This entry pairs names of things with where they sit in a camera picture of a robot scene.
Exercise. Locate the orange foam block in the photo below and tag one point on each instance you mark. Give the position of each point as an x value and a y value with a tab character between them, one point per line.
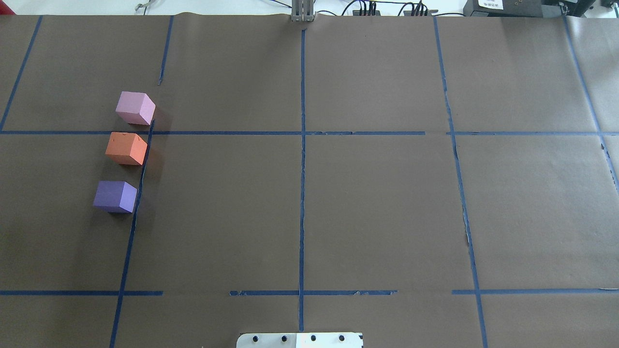
126	148

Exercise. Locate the brown paper table cover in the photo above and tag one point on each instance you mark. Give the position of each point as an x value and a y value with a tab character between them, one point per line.
446	182

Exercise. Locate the pink foam block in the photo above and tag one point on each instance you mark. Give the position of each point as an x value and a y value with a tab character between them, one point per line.
135	108

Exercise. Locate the purple foam block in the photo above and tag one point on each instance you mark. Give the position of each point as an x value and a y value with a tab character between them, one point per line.
115	197

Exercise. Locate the black box with label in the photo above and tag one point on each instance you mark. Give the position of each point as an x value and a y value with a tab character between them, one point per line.
503	8

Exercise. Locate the aluminium frame post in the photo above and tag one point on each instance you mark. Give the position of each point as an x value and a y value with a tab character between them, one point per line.
302	11

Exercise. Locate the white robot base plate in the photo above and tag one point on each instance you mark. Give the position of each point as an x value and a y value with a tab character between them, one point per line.
301	340

